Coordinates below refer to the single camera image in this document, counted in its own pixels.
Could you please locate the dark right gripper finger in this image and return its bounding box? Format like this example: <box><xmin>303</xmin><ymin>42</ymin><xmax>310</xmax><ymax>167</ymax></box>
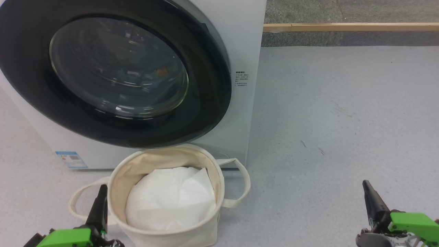
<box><xmin>365</xmin><ymin>180</ymin><xmax>391</xmax><ymax>220</ymax></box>
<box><xmin>363</xmin><ymin>180</ymin><xmax>384</xmax><ymax>223</ymax></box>

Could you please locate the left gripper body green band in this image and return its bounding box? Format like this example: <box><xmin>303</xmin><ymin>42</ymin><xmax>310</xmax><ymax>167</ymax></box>
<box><xmin>23</xmin><ymin>225</ymin><xmax>124</xmax><ymax>247</ymax></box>

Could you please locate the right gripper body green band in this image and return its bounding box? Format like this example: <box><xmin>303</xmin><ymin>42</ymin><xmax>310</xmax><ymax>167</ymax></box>
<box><xmin>355</xmin><ymin>210</ymin><xmax>439</xmax><ymax>247</ymax></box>

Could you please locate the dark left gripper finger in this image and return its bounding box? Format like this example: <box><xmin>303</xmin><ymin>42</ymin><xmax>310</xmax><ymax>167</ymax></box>
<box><xmin>98</xmin><ymin>185</ymin><xmax>108</xmax><ymax>234</ymax></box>
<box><xmin>86</xmin><ymin>185</ymin><xmax>104</xmax><ymax>232</ymax></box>

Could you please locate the round washing machine door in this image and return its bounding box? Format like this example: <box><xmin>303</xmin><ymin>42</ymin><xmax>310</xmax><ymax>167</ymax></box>
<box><xmin>0</xmin><ymin>0</ymin><xmax>233</xmax><ymax>149</ymax></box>

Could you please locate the white cloth in basket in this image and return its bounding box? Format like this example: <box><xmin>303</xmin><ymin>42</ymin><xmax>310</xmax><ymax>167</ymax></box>
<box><xmin>125</xmin><ymin>166</ymin><xmax>217</xmax><ymax>232</ymax></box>

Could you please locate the cream fabric laundry basket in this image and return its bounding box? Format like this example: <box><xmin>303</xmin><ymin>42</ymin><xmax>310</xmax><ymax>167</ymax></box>
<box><xmin>68</xmin><ymin>143</ymin><xmax>251</xmax><ymax>247</ymax></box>

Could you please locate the white front-load washing machine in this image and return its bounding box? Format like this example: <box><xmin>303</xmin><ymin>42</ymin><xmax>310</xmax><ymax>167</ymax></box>
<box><xmin>0</xmin><ymin>0</ymin><xmax>267</xmax><ymax>170</ymax></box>

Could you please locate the blue energy label sticker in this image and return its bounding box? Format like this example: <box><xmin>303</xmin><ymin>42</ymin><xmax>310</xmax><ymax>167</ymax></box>
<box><xmin>55</xmin><ymin>151</ymin><xmax>88</xmax><ymax>169</ymax></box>

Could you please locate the wooden floor edge strip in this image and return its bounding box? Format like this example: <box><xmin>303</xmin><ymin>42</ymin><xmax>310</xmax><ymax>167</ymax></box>
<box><xmin>263</xmin><ymin>23</ymin><xmax>439</xmax><ymax>32</ymax></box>

